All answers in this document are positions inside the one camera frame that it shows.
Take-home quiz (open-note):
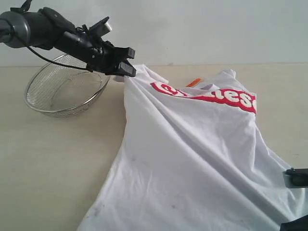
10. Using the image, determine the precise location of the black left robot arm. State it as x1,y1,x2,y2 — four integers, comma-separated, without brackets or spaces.
0,0,136,77

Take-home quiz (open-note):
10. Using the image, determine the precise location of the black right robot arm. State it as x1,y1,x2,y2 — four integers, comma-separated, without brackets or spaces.
280,215,308,231

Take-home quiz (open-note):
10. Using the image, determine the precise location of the white t-shirt red print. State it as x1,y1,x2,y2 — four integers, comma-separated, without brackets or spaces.
78,64,308,231

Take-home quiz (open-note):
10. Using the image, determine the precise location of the metal mesh basket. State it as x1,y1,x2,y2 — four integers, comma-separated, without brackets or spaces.
24,63,110,117

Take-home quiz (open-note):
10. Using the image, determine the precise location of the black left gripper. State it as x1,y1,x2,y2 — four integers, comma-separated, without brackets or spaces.
62,32,136,77

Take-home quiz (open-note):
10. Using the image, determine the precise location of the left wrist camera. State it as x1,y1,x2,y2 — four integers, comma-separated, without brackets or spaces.
82,16,112,38

